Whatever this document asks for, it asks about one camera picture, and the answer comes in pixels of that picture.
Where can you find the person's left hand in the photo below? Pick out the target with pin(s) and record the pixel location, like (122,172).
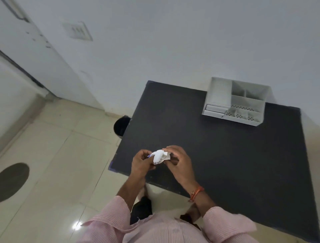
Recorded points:
(140,165)

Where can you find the white door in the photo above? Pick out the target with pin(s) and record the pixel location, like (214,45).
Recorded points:
(45,57)

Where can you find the black trash bin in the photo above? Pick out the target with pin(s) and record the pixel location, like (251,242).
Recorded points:
(121,126)

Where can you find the round dark floor cover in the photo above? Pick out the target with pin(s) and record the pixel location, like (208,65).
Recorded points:
(12,181)

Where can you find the pink striped shirt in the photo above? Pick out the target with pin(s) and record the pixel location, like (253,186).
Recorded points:
(165,230)

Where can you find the person's right hand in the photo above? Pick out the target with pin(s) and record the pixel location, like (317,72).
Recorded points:
(181,167)

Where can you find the person's right forearm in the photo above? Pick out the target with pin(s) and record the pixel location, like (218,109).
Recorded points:
(222,222)

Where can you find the white glove packet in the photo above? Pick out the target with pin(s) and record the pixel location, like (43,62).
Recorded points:
(160,156)

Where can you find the black trousers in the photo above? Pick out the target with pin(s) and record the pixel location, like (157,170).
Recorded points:
(141,209)

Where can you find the person's left forearm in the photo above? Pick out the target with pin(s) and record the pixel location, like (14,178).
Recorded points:
(120,212)

